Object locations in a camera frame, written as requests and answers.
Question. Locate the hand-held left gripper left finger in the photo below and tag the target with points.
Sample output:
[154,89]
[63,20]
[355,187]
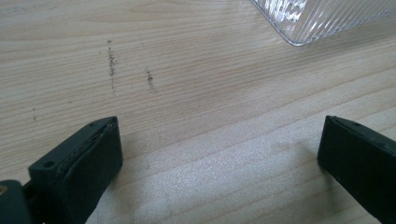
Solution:
[81,168]

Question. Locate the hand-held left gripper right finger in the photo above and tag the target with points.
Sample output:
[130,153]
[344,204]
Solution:
[361,161]

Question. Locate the clear ribbed plastic container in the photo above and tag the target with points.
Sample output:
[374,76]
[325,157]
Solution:
[314,17]

